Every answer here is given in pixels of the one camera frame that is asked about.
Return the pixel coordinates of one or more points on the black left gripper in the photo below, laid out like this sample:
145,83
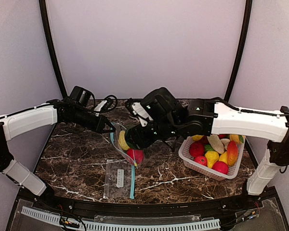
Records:
99,123

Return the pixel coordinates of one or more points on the white plastic basket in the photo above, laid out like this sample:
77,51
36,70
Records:
190,163

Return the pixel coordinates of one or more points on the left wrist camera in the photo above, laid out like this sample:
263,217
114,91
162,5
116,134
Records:
108,104

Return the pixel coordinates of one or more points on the black front rail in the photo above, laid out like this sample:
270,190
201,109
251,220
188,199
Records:
218,207

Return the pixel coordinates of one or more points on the yellow toy lemon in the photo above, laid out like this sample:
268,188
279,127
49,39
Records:
223,158

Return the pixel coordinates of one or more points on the small clear zip bag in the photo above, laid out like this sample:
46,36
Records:
119,179

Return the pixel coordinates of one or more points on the black corner frame post right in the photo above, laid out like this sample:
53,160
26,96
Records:
240,49

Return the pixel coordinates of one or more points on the red toy apple large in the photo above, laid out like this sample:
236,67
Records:
137,155

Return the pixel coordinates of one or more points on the black corner frame post left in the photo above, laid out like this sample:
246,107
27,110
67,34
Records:
51,48

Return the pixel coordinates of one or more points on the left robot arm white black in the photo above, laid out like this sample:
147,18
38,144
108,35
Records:
71,109

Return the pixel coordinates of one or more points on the yellow toy pear with leaf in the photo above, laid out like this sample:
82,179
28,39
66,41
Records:
238,139

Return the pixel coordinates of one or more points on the red toy fruit front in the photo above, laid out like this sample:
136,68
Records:
221,167

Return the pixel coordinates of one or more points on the black corner frame post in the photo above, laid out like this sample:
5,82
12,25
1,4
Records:
240,49
51,48

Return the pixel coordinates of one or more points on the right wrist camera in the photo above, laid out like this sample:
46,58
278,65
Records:
137,111

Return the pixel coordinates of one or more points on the red toy fruit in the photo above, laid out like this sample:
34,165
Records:
196,149
221,167

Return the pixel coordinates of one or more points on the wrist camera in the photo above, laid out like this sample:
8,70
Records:
108,104
137,111

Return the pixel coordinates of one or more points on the white slotted cable duct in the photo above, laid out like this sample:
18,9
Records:
108,223

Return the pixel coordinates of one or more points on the orange toy carrot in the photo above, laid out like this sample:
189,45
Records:
232,153

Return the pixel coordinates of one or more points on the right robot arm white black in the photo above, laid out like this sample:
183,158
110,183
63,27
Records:
162,116

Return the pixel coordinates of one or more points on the large clear zip bag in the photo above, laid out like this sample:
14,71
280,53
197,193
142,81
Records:
114,140

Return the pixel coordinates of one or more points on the red toy fruit left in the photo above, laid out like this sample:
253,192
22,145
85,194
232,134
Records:
196,149

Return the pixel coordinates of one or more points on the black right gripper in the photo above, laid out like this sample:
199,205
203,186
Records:
133,137

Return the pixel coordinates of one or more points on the dark green toy pepper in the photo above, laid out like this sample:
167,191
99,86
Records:
129,140

